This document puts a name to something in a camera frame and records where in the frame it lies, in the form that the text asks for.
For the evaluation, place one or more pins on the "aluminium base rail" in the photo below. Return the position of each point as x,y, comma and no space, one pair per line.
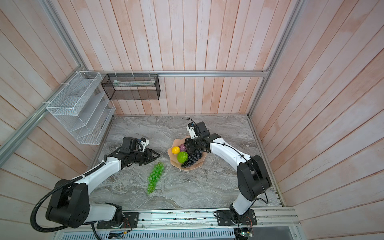
262,223

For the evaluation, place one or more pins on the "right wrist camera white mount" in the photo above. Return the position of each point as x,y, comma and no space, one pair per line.
191,127

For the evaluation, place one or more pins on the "horizontal aluminium frame bar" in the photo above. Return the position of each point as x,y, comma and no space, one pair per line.
165,74

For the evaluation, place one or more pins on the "left aluminium frame bar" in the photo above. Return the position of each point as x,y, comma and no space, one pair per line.
21,134

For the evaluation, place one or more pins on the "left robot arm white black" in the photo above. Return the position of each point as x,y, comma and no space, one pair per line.
69,203

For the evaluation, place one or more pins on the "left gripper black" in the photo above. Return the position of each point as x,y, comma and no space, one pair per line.
149,157

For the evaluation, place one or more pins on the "pink scalloped fruit bowl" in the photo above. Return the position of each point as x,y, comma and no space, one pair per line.
176,163

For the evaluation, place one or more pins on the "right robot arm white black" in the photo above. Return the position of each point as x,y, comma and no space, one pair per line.
252,175

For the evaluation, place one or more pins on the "purple fake fruit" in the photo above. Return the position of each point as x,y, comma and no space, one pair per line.
183,148

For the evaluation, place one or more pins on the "right aluminium frame bar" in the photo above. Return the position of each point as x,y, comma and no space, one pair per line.
278,50

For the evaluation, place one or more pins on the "white wire mesh shelf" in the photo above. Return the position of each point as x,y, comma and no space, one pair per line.
83,111

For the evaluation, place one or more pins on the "dark purple fake grape bunch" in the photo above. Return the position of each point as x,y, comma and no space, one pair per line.
192,159

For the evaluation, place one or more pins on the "yellow fake lemon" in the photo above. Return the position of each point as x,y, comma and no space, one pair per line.
175,150

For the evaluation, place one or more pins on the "green fake grape bunch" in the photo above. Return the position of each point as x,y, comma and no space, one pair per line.
154,177

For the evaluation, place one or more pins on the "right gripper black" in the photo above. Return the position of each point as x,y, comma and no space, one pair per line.
189,144

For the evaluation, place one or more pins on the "black wire mesh basket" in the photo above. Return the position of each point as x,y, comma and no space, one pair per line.
132,87

